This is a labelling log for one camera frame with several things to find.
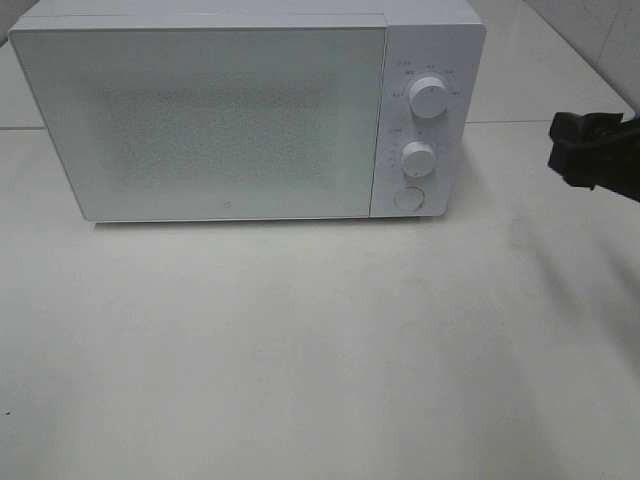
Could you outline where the round door release button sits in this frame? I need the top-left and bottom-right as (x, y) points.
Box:
(394, 187), (425, 212)

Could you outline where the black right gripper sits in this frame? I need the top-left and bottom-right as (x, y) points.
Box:
(548, 112), (639, 201)

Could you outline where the white timer knob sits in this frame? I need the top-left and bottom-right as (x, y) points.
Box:
(401, 141), (436, 178)

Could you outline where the white microwave door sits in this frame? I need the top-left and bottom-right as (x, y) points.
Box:
(12, 28), (385, 222)

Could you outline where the white microwave oven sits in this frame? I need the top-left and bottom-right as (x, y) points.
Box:
(8, 1), (486, 221)

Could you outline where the white upper power knob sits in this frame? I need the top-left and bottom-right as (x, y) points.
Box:
(407, 74), (449, 119)

